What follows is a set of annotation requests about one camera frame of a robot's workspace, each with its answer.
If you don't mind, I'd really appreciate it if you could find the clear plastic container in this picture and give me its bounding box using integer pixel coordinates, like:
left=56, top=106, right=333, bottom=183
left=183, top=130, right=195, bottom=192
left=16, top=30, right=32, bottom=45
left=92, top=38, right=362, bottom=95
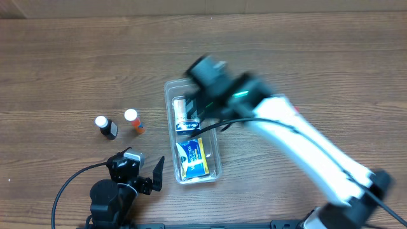
left=164, top=80, right=223, bottom=184

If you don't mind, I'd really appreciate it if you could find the orange tube white cap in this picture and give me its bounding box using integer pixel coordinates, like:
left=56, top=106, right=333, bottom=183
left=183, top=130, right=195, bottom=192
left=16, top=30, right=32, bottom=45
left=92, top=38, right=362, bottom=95
left=124, top=109, right=145, bottom=134

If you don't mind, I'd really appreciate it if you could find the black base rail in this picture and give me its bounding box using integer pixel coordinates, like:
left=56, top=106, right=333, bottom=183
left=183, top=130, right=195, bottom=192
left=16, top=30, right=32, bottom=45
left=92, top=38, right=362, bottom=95
left=134, top=219, right=302, bottom=229

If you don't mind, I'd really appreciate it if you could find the blue yellow VapoDrops box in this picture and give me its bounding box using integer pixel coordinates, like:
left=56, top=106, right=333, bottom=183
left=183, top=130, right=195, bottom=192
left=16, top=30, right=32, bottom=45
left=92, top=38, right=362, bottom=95
left=176, top=138, right=209, bottom=180

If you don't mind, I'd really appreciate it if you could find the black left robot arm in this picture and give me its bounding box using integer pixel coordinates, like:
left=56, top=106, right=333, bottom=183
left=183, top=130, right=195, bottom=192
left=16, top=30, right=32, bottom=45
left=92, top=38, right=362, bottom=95
left=90, top=147, right=165, bottom=228

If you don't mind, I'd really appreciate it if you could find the dark brown bottle white cap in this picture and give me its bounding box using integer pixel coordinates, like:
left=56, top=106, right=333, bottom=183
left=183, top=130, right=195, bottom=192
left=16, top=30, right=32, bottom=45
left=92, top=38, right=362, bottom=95
left=95, top=116, right=118, bottom=140

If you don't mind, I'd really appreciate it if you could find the white blue plaster box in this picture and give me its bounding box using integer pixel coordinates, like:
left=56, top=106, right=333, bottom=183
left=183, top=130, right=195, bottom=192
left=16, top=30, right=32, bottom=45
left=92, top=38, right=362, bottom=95
left=172, top=96, right=201, bottom=135

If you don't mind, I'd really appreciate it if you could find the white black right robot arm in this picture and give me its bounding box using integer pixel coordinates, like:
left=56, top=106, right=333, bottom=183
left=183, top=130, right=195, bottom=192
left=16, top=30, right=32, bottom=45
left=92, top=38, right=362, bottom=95
left=185, top=55, right=392, bottom=228

